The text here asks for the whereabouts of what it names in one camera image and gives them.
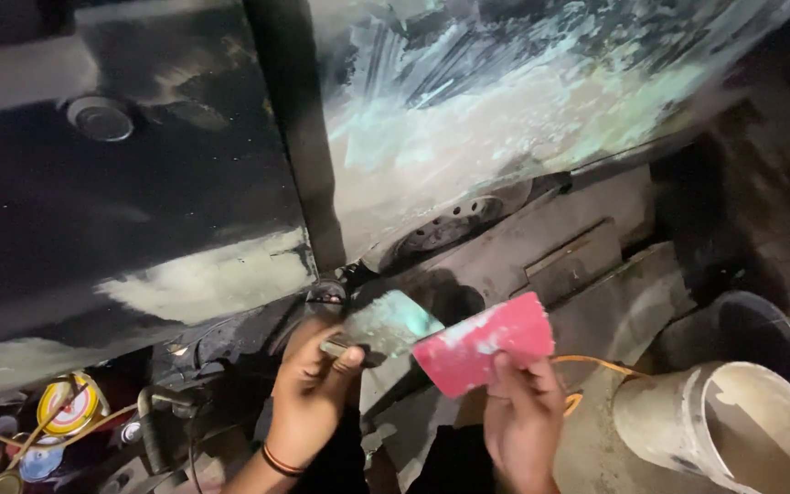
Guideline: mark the person's right hand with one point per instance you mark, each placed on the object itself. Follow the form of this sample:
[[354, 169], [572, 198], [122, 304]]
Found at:
[[525, 432]]

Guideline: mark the person's left hand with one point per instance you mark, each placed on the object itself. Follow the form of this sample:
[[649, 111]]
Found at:
[[302, 405]]

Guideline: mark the red plastic spreader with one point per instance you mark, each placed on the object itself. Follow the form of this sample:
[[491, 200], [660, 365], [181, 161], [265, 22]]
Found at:
[[484, 343]]

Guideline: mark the metal putty knife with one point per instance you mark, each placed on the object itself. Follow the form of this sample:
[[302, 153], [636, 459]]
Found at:
[[388, 326]]

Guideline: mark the brown wrist band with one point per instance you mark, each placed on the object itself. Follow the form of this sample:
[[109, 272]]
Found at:
[[280, 463]]

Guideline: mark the person's dark trousers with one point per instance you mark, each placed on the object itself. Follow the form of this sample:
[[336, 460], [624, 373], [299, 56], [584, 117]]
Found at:
[[450, 460]]

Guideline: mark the grey stone slab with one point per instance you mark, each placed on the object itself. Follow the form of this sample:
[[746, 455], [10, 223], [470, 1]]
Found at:
[[573, 261]]

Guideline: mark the dirty white bucket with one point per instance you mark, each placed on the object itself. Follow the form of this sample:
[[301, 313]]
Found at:
[[724, 432]]

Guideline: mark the car wheel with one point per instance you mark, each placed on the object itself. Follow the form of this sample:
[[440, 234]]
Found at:
[[450, 223]]

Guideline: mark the yellow lidded tin can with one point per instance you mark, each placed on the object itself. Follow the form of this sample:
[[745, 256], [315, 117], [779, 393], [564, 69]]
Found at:
[[69, 405]]

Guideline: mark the black bucket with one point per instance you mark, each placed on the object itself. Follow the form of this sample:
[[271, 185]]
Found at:
[[751, 336]]

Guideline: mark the black car door panel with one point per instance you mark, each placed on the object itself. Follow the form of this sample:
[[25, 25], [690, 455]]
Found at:
[[127, 219]]

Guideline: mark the blue round lid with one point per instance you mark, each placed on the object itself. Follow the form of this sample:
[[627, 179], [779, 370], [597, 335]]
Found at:
[[42, 461]]

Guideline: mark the car body panel with filler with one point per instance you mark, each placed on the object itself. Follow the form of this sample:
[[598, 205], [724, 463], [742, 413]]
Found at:
[[505, 103]]

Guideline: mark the round chrome door lock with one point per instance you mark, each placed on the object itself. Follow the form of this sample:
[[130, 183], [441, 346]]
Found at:
[[100, 118]]

